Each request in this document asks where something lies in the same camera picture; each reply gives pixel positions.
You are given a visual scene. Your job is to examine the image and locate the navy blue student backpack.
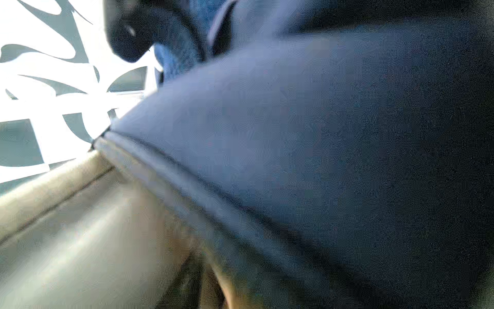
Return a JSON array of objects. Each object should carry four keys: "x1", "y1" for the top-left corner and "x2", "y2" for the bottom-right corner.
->
[{"x1": 94, "y1": 1, "x2": 493, "y2": 308}]

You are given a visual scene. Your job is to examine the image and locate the peach fabric pencil case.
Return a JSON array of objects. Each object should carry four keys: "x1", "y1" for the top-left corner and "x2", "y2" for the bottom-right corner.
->
[{"x1": 1, "y1": 151, "x2": 226, "y2": 308}]

